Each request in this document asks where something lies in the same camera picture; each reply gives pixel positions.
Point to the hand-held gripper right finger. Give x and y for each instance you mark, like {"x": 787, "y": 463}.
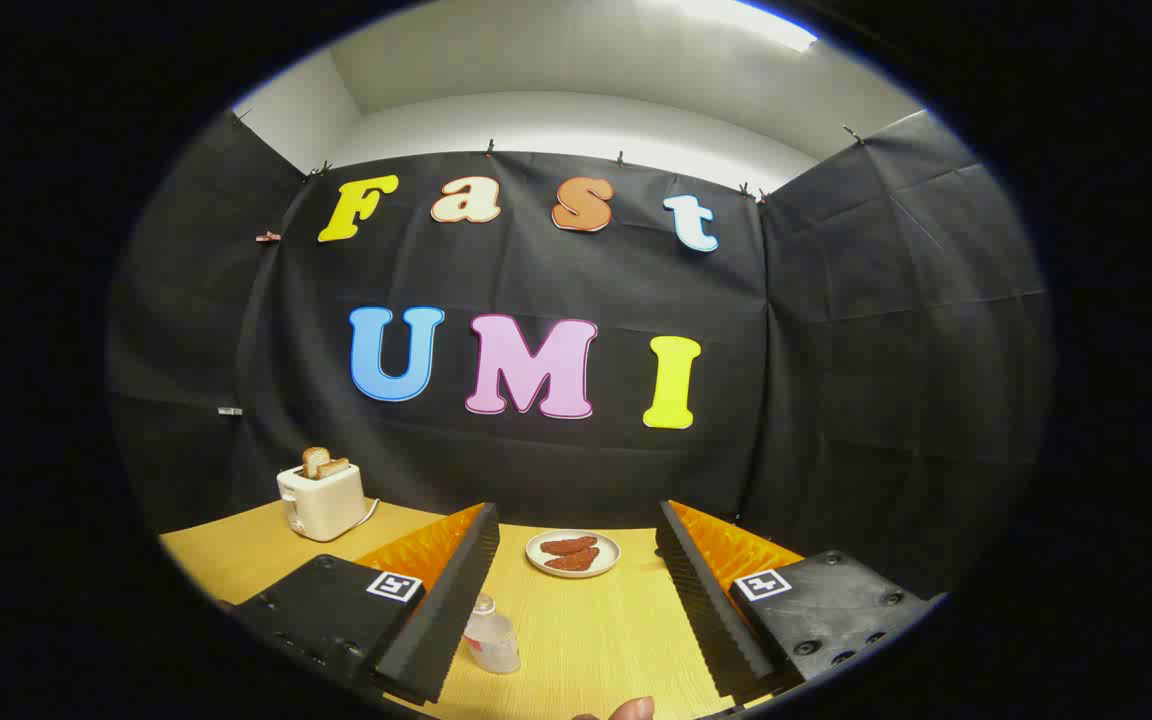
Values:
{"x": 706, "y": 600}

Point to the white round plate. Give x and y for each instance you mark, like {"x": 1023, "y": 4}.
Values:
{"x": 608, "y": 562}

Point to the cream toaster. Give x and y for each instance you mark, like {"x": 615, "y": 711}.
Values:
{"x": 326, "y": 505}

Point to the black backdrop cloth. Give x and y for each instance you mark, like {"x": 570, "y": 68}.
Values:
{"x": 836, "y": 400}

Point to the red sausage piece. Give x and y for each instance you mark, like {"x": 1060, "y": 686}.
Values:
{"x": 576, "y": 561}
{"x": 566, "y": 546}

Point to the toast slice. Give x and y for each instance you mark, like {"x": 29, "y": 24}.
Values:
{"x": 314, "y": 461}
{"x": 334, "y": 467}

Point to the wooden table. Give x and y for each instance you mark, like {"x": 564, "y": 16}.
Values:
{"x": 586, "y": 640}

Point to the clear juice bottle white label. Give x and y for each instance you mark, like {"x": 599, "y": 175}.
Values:
{"x": 494, "y": 640}

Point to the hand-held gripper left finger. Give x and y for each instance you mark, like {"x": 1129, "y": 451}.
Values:
{"x": 446, "y": 610}

